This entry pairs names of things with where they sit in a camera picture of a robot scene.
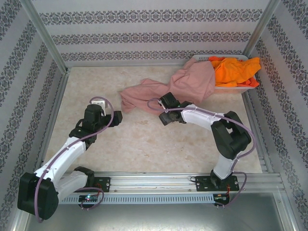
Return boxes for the pink shorts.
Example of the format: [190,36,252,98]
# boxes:
[119,58,216,114]

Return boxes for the red-orange shorts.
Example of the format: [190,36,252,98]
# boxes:
[208,56,261,89]

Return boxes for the white plastic basket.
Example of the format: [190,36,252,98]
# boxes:
[191,54,257,94]

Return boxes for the grey metal sheet panel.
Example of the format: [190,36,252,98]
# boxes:
[24,192,296,231]

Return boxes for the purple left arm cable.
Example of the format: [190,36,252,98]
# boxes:
[35,96,114,223]

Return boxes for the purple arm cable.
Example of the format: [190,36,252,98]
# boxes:
[35,96,114,223]
[146,98,255,209]

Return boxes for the aluminium table side rail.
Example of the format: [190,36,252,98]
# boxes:
[243,91,275,174]
[36,67,72,169]

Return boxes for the aluminium table back rail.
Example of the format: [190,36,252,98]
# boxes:
[66,60,193,68]

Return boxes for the aluminium mounting rail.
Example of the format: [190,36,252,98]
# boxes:
[59,171,283,193]

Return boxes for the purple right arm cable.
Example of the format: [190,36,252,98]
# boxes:
[146,98,255,209]

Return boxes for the slotted grey cable duct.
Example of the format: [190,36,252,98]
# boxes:
[57,194,215,205]

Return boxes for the aluminium frame post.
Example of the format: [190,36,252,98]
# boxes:
[241,0,282,62]
[19,0,69,74]

